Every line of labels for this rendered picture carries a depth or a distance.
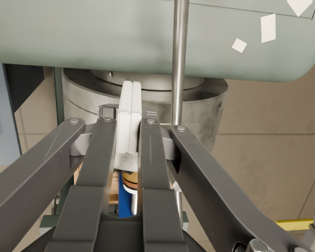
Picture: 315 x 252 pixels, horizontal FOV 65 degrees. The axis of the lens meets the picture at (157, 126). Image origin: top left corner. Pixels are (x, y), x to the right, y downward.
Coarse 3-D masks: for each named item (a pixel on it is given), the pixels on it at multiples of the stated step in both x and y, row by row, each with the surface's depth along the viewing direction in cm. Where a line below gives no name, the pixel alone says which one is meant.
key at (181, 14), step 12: (180, 0) 19; (180, 12) 19; (180, 24) 20; (180, 36) 21; (180, 48) 21; (180, 60) 22; (180, 72) 23; (180, 84) 24; (180, 96) 25; (180, 108) 26; (180, 120) 27; (180, 192) 34; (180, 204) 35; (180, 216) 36
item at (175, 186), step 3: (168, 168) 33; (168, 171) 33; (168, 174) 33; (171, 174) 32; (171, 177) 32; (171, 180) 32; (174, 180) 31; (171, 183) 32; (174, 183) 31; (174, 186) 31; (177, 186) 31; (174, 189) 31; (177, 189) 31; (180, 189) 32
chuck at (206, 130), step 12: (72, 108) 40; (204, 120) 40; (216, 120) 43; (204, 132) 41; (216, 132) 46; (204, 144) 43; (120, 156) 39; (132, 156) 39; (120, 168) 40; (132, 168) 40
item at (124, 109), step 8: (128, 88) 20; (120, 96) 18; (128, 96) 18; (120, 104) 17; (128, 104) 17; (120, 112) 15; (128, 112) 16; (120, 120) 16; (128, 120) 16; (120, 128) 16; (120, 136) 16; (120, 144) 16; (120, 152) 17
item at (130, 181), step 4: (124, 172) 56; (136, 172) 54; (124, 176) 56; (128, 176) 55; (132, 176) 55; (136, 176) 55; (124, 180) 57; (128, 180) 57; (132, 180) 55; (136, 180) 55; (124, 184) 58; (128, 184) 57; (132, 184) 56; (136, 184) 56; (132, 188) 57; (136, 188) 57
